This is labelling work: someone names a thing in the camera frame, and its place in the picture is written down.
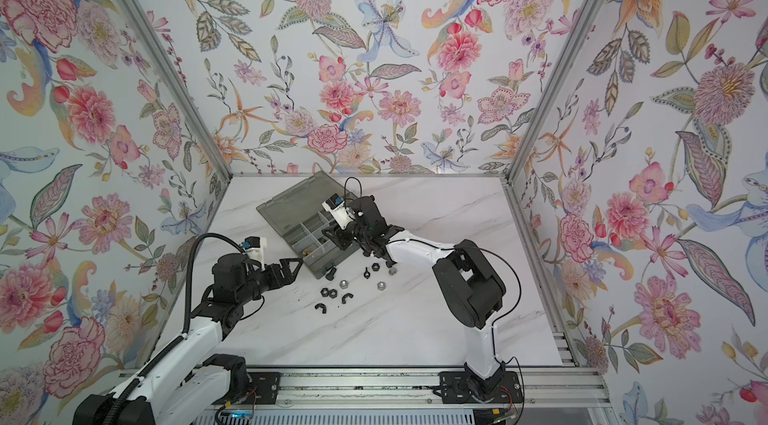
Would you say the aluminium corner frame post left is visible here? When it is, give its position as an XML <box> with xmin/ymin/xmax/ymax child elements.
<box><xmin>114</xmin><ymin>0</ymin><xmax>233</xmax><ymax>185</ymax></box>

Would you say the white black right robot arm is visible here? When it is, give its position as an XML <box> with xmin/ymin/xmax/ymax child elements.
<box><xmin>322</xmin><ymin>194</ymin><xmax>506</xmax><ymax>402</ymax></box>

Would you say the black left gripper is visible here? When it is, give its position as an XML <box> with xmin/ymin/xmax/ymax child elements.
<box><xmin>235</xmin><ymin>256</ymin><xmax>303</xmax><ymax>307</ymax></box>

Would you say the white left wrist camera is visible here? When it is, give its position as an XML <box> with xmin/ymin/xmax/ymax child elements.
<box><xmin>241</xmin><ymin>236</ymin><xmax>267</xmax><ymax>266</ymax></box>

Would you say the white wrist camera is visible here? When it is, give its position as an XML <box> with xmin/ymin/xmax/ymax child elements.
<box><xmin>241</xmin><ymin>236</ymin><xmax>267</xmax><ymax>266</ymax></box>
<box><xmin>322</xmin><ymin>194</ymin><xmax>354</xmax><ymax>230</ymax></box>

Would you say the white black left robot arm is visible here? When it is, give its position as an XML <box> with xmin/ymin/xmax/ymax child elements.
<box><xmin>72</xmin><ymin>253</ymin><xmax>303</xmax><ymax>424</ymax></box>

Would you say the aluminium corner frame post right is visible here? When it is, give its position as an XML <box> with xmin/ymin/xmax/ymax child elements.
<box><xmin>505</xmin><ymin>0</ymin><xmax>604</xmax><ymax>186</ymax></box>

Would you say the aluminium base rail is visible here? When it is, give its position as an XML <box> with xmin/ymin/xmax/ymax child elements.
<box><xmin>248</xmin><ymin>366</ymin><xmax>611</xmax><ymax>411</ymax></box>

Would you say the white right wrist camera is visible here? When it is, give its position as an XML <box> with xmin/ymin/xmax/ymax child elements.
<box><xmin>322</xmin><ymin>194</ymin><xmax>354</xmax><ymax>230</ymax></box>

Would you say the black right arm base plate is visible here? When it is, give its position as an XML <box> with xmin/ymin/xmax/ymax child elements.
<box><xmin>437</xmin><ymin>367</ymin><xmax>524</xmax><ymax>405</ymax></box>

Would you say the aluminium corner frame post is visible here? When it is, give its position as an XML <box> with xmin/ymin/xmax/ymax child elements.
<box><xmin>505</xmin><ymin>0</ymin><xmax>604</xmax><ymax>186</ymax></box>
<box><xmin>114</xmin><ymin>0</ymin><xmax>233</xmax><ymax>185</ymax></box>

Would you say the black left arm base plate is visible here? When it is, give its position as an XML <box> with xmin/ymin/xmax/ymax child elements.
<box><xmin>242</xmin><ymin>372</ymin><xmax>282</xmax><ymax>406</ymax></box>

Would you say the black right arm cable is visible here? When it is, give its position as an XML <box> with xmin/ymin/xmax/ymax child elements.
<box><xmin>476</xmin><ymin>246</ymin><xmax>524</xmax><ymax>420</ymax></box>

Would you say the black hex bolt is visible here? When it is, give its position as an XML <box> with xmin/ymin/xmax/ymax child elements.
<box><xmin>325</xmin><ymin>267</ymin><xmax>337</xmax><ymax>281</ymax></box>

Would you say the grey plastic organizer box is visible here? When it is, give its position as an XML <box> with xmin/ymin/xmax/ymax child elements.
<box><xmin>256</xmin><ymin>172</ymin><xmax>359</xmax><ymax>279</ymax></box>

